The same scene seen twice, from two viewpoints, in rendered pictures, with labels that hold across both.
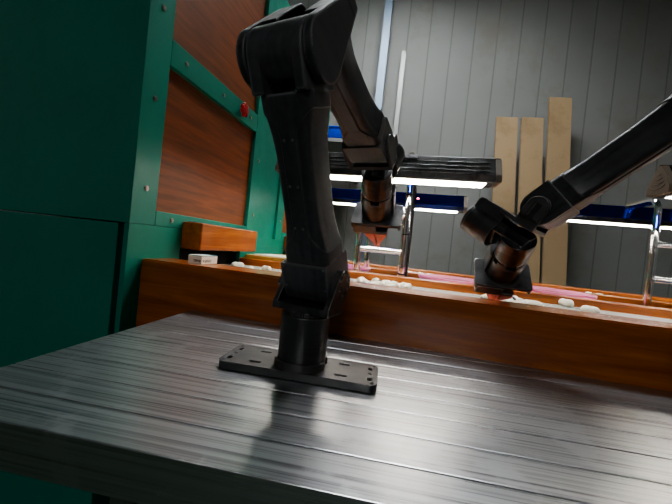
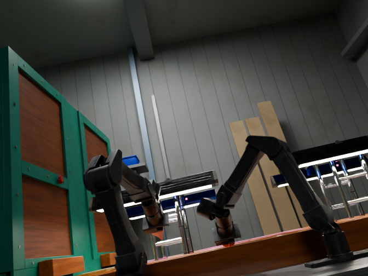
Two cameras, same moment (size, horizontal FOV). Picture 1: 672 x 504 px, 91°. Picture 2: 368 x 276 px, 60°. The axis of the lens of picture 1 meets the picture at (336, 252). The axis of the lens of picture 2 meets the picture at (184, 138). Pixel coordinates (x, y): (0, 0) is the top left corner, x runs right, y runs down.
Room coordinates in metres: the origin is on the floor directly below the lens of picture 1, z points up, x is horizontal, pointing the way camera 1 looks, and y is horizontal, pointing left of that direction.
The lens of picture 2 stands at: (-0.57, -0.01, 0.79)
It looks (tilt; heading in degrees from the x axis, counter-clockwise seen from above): 19 degrees up; 349
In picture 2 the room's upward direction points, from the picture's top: 12 degrees counter-clockwise
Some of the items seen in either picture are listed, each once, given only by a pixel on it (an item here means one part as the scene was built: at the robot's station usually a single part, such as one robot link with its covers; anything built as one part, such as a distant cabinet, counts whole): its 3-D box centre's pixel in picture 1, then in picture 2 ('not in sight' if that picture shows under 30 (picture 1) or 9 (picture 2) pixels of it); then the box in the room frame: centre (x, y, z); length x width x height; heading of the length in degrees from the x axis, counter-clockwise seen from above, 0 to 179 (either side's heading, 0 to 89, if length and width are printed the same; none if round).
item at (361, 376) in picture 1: (303, 340); not in sight; (0.43, 0.03, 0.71); 0.20 x 0.07 x 0.08; 82
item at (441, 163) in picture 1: (381, 166); (153, 191); (0.94, -0.10, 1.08); 0.62 x 0.08 x 0.07; 77
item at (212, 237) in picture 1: (224, 238); (63, 266); (0.98, 0.34, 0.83); 0.30 x 0.06 x 0.07; 167
